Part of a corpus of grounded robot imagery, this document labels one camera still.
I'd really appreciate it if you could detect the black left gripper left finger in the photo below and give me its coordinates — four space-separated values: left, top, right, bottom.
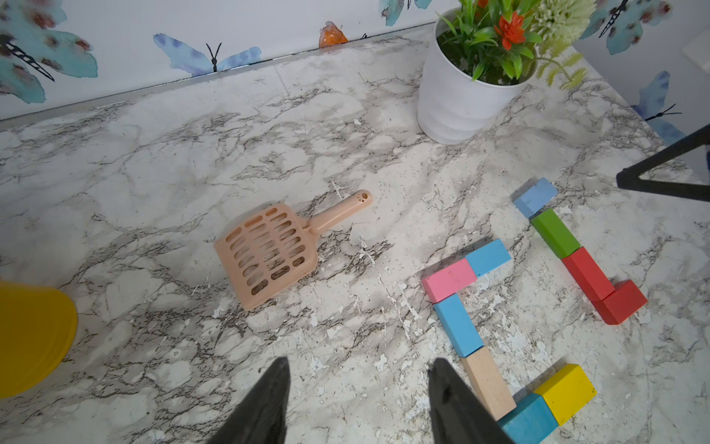
207 356 290 444

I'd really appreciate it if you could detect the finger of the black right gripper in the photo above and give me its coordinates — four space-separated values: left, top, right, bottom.
616 125 709 202

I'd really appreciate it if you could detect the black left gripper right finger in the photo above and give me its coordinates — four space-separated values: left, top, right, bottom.
427 358 513 444

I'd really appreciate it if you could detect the natural wood building block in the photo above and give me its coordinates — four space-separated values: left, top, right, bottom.
461 346 517 420

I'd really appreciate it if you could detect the teal building block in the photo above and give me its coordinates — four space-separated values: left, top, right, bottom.
498 393 558 444

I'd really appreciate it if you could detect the pale blue building block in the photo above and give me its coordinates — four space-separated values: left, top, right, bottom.
513 178 558 219

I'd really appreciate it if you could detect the light blue building block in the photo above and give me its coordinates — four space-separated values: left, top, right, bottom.
434 294 484 358

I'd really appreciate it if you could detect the green building block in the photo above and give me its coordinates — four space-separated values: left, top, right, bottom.
531 208 582 259

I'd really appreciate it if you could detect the red building block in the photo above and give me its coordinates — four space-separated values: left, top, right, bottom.
592 280 648 325
561 247 615 303

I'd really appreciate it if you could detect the small yellow building block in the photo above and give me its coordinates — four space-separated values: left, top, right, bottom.
534 364 597 426

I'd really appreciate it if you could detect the pink building block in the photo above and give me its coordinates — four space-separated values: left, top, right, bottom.
422 258 477 303

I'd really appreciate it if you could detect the sky blue short block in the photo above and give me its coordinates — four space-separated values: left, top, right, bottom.
465 240 511 277

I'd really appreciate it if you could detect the beige plastic slotted scoop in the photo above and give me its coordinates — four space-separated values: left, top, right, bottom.
214 190 373 311

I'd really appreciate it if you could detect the artificial green flower plant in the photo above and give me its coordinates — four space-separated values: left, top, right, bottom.
436 0 595 90

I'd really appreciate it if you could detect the white flower pot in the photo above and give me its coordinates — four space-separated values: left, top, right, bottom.
417 20 528 144

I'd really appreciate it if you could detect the yellow cup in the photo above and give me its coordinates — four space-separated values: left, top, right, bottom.
1 280 78 399

